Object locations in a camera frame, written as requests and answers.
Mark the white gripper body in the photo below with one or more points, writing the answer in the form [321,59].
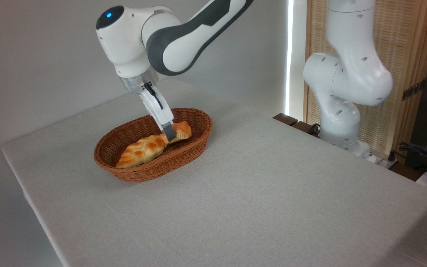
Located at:
[159,111]

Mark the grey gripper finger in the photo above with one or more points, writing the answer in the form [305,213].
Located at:
[169,132]

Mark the small bread roll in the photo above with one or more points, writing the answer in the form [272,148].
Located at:
[182,130]

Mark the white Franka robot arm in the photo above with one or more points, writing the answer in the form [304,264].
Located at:
[184,40]

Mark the long braided bread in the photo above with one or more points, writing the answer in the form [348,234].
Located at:
[139,152]

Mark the brown wicker basket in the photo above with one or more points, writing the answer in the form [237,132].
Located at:
[154,171]

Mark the grey tablecloth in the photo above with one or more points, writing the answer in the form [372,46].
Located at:
[254,204]

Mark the white power strip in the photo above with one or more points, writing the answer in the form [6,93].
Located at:
[386,162]

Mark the black screen hinge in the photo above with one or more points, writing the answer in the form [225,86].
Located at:
[413,90]

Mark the wooden bamboo screen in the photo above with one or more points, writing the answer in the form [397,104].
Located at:
[406,37]

